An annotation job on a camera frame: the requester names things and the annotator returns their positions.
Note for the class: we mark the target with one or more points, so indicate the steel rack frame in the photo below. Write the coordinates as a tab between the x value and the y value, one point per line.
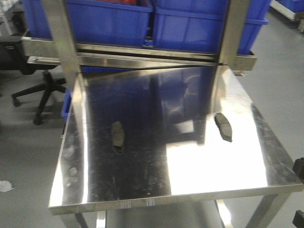
63	50

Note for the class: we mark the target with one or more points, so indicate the black office chair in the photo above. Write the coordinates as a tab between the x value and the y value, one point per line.
12	57

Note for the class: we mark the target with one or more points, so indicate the crumpled white paper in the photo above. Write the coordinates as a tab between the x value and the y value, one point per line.
5	186

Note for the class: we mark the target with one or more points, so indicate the blue crate left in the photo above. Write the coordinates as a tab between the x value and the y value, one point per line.
105	22

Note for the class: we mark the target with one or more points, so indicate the metal shelving unit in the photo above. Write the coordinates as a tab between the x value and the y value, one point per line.
292	16

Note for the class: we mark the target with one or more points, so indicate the large blue crate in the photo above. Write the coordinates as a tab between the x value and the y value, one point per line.
185	30
257	8

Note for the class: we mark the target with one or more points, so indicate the blue bin under table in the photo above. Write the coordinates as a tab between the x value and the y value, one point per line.
66	104

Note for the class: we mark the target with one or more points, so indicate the large blue crate lower right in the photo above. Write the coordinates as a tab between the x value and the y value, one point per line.
185	30

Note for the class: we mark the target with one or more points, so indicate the large blue crate upper right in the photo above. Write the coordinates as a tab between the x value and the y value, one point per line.
257	8

